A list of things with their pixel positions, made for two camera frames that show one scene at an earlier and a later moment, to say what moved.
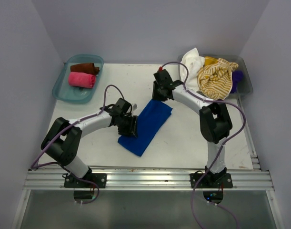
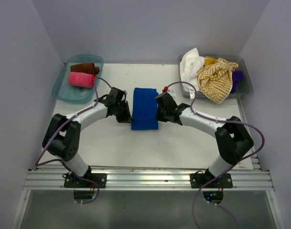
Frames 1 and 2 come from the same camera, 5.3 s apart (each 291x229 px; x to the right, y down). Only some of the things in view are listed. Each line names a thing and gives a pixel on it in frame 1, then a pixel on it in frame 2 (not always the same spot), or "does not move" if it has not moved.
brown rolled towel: x=87 y=67 does not move
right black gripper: x=155 y=96 → x=158 y=117
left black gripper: x=131 y=129 → x=126 y=117
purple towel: x=237 y=76 does not move
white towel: x=192 y=58 does not move
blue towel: x=151 y=120 → x=144 y=116
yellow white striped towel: x=215 y=79 does not move
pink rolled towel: x=81 y=79 does not move
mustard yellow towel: x=209 y=60 does not move
